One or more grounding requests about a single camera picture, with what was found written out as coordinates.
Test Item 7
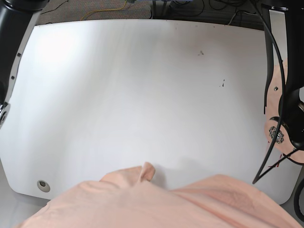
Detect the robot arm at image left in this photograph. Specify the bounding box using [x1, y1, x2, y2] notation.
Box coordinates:
[0, 0, 49, 125]

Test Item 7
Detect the black floor cables top right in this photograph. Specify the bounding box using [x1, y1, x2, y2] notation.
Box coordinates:
[151, 0, 264, 26]

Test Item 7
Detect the left table grommet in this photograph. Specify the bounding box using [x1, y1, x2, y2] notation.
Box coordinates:
[37, 180, 50, 193]

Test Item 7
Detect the black cable on image-right arm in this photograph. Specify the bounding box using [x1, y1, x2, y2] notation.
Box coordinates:
[247, 0, 304, 219]

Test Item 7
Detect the peach t-shirt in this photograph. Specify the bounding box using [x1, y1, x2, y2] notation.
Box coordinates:
[19, 162, 300, 228]

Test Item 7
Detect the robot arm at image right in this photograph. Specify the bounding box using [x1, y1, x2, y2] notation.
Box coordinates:
[261, 0, 304, 165]

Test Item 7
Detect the red tape rectangle marker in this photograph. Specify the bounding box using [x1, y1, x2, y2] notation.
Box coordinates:
[265, 147, 283, 169]

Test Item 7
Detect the yellow cable on floor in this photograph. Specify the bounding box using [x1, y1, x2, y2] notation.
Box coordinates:
[80, 0, 129, 21]

